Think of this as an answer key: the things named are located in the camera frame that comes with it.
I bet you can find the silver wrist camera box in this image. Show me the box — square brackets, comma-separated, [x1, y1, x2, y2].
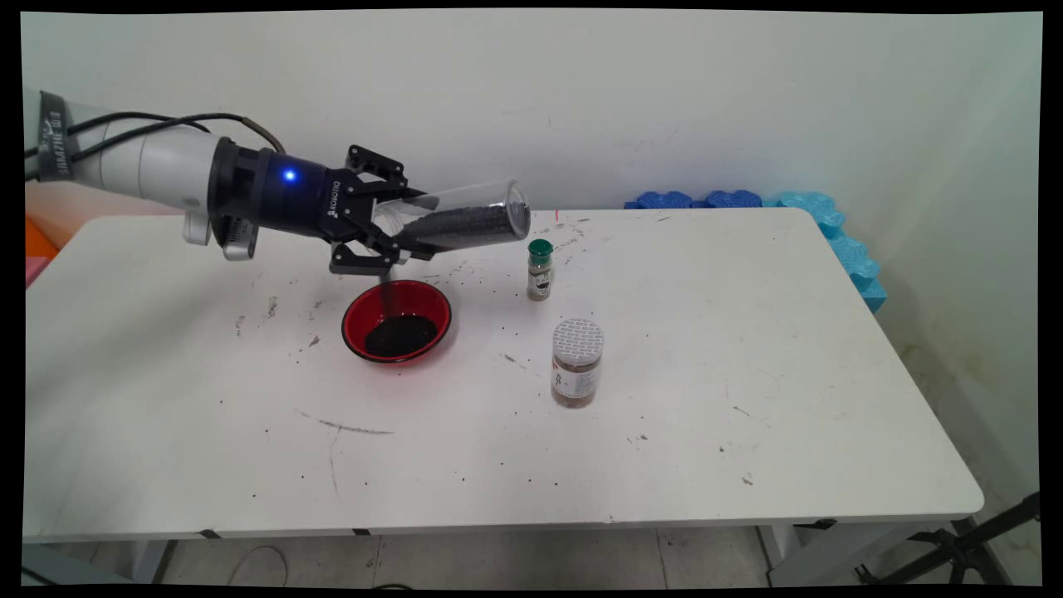
[214, 216, 261, 262]

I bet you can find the black camera cable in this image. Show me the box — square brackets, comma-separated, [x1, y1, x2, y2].
[23, 116, 213, 182]

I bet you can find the clear jar with black seeds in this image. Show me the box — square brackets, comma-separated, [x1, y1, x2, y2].
[371, 179, 532, 254]

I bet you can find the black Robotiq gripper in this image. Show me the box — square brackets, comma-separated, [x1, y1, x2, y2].
[208, 137, 441, 277]

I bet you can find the red bowl with black seeds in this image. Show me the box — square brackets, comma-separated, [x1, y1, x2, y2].
[341, 280, 453, 365]

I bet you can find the black tripod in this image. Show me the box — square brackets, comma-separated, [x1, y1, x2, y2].
[855, 492, 1041, 586]

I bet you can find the orange pink board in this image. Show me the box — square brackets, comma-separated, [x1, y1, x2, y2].
[25, 212, 61, 287]

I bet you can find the white-lidded brown spice jar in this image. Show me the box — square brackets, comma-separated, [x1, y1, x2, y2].
[551, 318, 605, 409]

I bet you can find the grey floor cable loop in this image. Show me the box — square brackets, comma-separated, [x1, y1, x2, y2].
[228, 546, 289, 586]

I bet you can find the black velcro cable strap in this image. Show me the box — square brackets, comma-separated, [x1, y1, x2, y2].
[37, 90, 81, 180]

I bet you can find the green-capped small spice bottle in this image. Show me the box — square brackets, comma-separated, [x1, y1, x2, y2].
[527, 239, 555, 301]

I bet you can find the light blue foam mat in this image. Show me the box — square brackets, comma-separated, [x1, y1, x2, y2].
[764, 191, 888, 315]

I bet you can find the black cable with brass end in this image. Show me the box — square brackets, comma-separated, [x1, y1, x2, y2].
[23, 112, 287, 159]

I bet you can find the white table leg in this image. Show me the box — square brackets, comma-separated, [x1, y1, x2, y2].
[125, 540, 177, 584]

